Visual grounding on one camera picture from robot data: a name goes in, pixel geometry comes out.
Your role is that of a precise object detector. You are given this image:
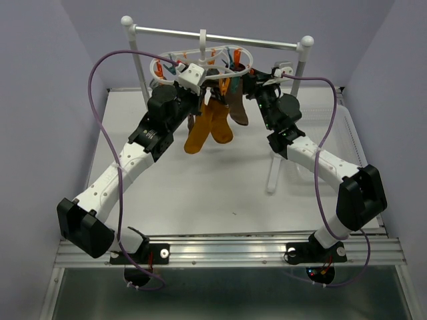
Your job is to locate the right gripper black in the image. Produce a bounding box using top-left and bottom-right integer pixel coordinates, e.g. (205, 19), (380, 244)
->
(240, 67), (280, 131)

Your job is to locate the yellow sock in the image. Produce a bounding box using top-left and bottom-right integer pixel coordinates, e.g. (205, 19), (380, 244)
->
(184, 103), (213, 154)
(207, 91), (234, 144)

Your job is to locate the beige striped sock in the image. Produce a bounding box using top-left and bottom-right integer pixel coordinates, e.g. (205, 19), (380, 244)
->
(225, 77), (249, 126)

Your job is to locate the white round clip hanger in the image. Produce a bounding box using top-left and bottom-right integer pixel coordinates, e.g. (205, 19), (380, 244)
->
(149, 29), (254, 85)

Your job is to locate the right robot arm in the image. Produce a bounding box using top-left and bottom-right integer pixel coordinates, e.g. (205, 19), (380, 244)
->
(243, 69), (388, 260)

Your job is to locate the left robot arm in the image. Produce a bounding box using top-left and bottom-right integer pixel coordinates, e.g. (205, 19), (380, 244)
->
(57, 83), (205, 258)

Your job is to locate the teal clothespin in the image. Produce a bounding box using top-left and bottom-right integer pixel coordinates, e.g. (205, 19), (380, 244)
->
(229, 77), (240, 93)

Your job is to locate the white clothes rack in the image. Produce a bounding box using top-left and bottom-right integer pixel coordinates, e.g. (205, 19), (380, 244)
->
(121, 15), (314, 194)

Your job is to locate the white plastic basket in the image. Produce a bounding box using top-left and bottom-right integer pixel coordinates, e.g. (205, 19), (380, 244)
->
(293, 105), (370, 183)

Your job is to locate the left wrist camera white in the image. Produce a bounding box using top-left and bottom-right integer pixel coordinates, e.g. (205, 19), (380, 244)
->
(177, 63), (206, 96)

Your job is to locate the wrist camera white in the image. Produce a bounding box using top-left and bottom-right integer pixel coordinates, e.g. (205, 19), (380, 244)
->
(263, 61), (294, 86)
(177, 63), (206, 96)

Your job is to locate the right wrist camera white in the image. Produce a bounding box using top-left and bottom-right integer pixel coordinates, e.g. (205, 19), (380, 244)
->
(263, 61), (294, 86)

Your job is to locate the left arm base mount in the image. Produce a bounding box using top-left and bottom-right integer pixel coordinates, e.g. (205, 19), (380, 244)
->
(109, 227), (170, 265)

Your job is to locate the aluminium rail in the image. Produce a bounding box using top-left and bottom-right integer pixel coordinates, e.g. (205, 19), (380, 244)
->
(54, 236), (407, 269)

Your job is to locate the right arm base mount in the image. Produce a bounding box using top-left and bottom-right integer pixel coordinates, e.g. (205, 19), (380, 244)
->
(284, 241), (347, 265)

